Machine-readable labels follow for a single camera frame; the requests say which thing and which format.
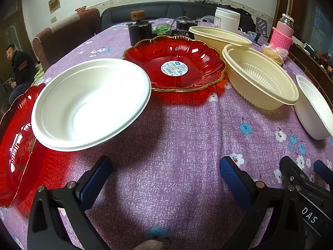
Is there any black bag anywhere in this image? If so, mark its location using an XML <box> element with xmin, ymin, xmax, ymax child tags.
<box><xmin>219</xmin><ymin>4</ymin><xmax>257</xmax><ymax>32</ymax></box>

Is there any cream plastic bowl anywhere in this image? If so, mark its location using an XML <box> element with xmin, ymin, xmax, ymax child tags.
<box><xmin>222</xmin><ymin>44</ymin><xmax>299</xmax><ymax>110</ymax></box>
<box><xmin>189</xmin><ymin>26</ymin><xmax>253</xmax><ymax>54</ymax></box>

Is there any black power adapter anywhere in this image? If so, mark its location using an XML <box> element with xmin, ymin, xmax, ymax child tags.
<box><xmin>175</xmin><ymin>18</ymin><xmax>193</xmax><ymax>36</ymax></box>

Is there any red plate with gold print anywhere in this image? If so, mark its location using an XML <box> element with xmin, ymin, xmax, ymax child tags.
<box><xmin>0</xmin><ymin>83</ymin><xmax>48</xmax><ymax>209</ymax></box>

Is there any dark sofa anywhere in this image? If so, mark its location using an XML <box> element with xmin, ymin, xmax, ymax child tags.
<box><xmin>100</xmin><ymin>1</ymin><xmax>221</xmax><ymax>32</ymax></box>

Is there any clear snack bag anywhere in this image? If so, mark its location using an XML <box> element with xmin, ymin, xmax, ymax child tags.
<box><xmin>261</xmin><ymin>44</ymin><xmax>289</xmax><ymax>65</ymax></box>

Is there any white paper bowl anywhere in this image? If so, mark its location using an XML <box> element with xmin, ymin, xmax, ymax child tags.
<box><xmin>31</xmin><ymin>58</ymin><xmax>152</xmax><ymax>152</ymax></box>
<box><xmin>294</xmin><ymin>74</ymin><xmax>333</xmax><ymax>141</ymax></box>

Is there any person's left hand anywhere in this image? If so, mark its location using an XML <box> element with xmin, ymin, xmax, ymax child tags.
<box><xmin>139</xmin><ymin>240</ymin><xmax>165</xmax><ymax>250</ymax></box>

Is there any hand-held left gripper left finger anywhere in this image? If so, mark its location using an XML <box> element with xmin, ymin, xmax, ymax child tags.
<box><xmin>27</xmin><ymin>155</ymin><xmax>113</xmax><ymax>250</ymax></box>

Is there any wall plaque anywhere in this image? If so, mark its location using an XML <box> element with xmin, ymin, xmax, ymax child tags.
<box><xmin>48</xmin><ymin>0</ymin><xmax>61</xmax><ymax>14</ymax></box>

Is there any black box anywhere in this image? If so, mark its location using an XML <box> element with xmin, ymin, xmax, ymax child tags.
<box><xmin>128</xmin><ymin>19</ymin><xmax>153</xmax><ymax>47</ymax></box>

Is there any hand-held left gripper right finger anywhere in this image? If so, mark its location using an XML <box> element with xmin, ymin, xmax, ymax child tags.
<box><xmin>220</xmin><ymin>156</ymin><xmax>306</xmax><ymax>250</ymax></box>

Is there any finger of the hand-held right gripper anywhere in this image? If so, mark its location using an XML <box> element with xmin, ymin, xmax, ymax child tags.
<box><xmin>280</xmin><ymin>156</ymin><xmax>333</xmax><ymax>240</ymax></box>
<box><xmin>313</xmin><ymin>160</ymin><xmax>333</xmax><ymax>188</ymax></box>

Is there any purple floral tablecloth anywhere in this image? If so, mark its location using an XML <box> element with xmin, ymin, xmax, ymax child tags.
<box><xmin>0</xmin><ymin>18</ymin><xmax>333</xmax><ymax>250</ymax></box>

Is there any grey striped box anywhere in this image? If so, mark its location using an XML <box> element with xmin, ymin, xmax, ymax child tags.
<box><xmin>255</xmin><ymin>17</ymin><xmax>270</xmax><ymax>43</ymax></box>

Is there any green packet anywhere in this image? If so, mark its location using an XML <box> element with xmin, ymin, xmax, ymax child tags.
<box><xmin>152</xmin><ymin>23</ymin><xmax>173</xmax><ymax>35</ymax></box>

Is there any bottle with pink knitted sleeve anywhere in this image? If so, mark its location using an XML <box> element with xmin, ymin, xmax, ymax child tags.
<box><xmin>269</xmin><ymin>14</ymin><xmax>295</xmax><ymax>51</ymax></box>

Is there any green patterned blanket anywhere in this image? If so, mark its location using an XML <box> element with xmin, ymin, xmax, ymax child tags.
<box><xmin>32</xmin><ymin>65</ymin><xmax>45</xmax><ymax>84</ymax></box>

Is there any red plate with round sticker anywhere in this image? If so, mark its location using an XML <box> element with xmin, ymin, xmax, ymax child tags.
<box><xmin>123</xmin><ymin>35</ymin><xmax>227</xmax><ymax>92</ymax></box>

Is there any brown armchair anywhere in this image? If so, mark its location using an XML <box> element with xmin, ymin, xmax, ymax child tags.
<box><xmin>32</xmin><ymin>8</ymin><xmax>101</xmax><ymax>73</ymax></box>

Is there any white plastic jar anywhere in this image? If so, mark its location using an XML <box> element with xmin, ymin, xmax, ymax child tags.
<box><xmin>215</xmin><ymin>7</ymin><xmax>240</xmax><ymax>32</ymax></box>

